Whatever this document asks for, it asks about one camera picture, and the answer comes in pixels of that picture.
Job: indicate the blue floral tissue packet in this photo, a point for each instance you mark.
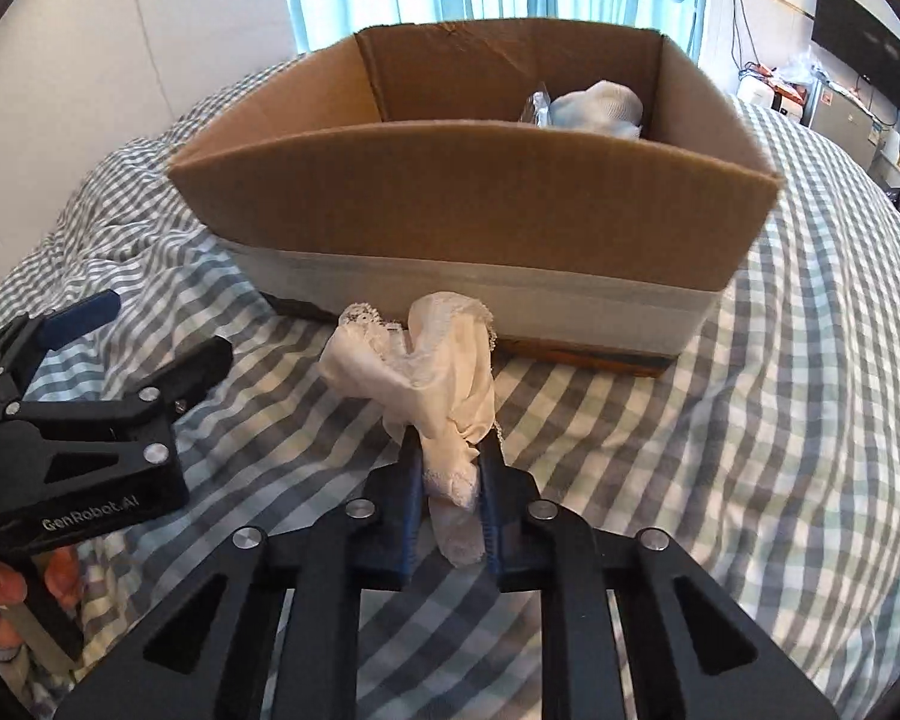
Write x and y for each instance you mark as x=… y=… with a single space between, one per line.
x=538 y=106

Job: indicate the cream lace cloth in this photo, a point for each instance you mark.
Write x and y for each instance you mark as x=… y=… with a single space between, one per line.
x=435 y=382

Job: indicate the checked grey white blanket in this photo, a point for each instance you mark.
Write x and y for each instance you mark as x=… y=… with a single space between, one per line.
x=720 y=465

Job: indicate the clear plastic bag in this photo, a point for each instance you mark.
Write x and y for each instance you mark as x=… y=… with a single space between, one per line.
x=802 y=64

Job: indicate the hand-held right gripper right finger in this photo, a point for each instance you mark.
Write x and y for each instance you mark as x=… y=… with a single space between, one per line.
x=495 y=510

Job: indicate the white suitcase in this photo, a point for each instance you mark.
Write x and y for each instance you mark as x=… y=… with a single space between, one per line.
x=756 y=94

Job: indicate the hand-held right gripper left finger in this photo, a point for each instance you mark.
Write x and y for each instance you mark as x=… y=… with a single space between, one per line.
x=412 y=480

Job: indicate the black wall television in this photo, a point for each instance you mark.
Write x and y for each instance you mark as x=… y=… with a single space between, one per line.
x=862 y=37

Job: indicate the silver small fridge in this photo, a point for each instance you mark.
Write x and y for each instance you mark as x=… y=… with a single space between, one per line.
x=840 y=116

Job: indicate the white knit cloth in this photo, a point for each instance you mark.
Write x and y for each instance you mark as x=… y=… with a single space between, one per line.
x=600 y=105

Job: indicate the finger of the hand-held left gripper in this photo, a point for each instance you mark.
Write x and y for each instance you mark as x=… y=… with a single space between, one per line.
x=82 y=315
x=187 y=364

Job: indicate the brown cardboard box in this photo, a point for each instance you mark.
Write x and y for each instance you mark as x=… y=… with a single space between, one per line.
x=457 y=195

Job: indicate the orange trimmed suitcase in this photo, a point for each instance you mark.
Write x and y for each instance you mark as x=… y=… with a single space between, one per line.
x=786 y=94

